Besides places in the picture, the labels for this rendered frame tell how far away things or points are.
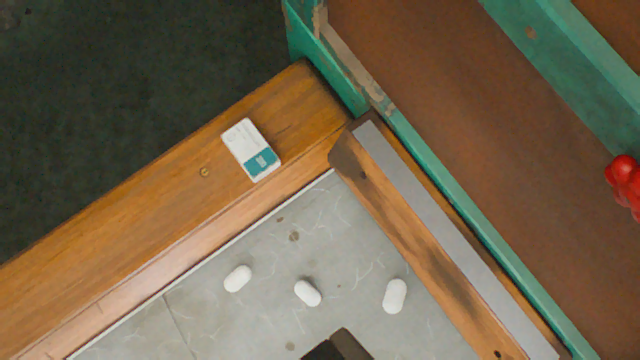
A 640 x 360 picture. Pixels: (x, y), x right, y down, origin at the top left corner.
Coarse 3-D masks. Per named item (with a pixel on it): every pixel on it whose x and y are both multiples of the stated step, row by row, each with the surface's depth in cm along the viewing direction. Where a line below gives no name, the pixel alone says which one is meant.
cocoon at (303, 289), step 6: (300, 282) 94; (306, 282) 94; (294, 288) 94; (300, 288) 93; (306, 288) 93; (312, 288) 93; (300, 294) 93; (306, 294) 93; (312, 294) 93; (318, 294) 93; (306, 300) 93; (312, 300) 93; (318, 300) 93
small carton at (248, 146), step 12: (228, 132) 95; (240, 132) 95; (252, 132) 95; (228, 144) 95; (240, 144) 95; (252, 144) 95; (264, 144) 94; (240, 156) 94; (252, 156) 94; (264, 156) 94; (276, 156) 94; (252, 168) 94; (264, 168) 94
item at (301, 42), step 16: (288, 16) 96; (288, 32) 101; (304, 32) 93; (304, 48) 99; (320, 48) 92; (320, 64) 97; (336, 64) 91; (336, 80) 94; (352, 96) 93; (352, 112) 98
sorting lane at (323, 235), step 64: (320, 192) 98; (256, 256) 96; (320, 256) 96; (384, 256) 96; (128, 320) 95; (192, 320) 94; (256, 320) 94; (320, 320) 94; (384, 320) 94; (448, 320) 94
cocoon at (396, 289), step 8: (392, 280) 93; (400, 280) 93; (392, 288) 93; (400, 288) 93; (384, 296) 93; (392, 296) 92; (400, 296) 92; (384, 304) 93; (392, 304) 92; (400, 304) 92; (392, 312) 93
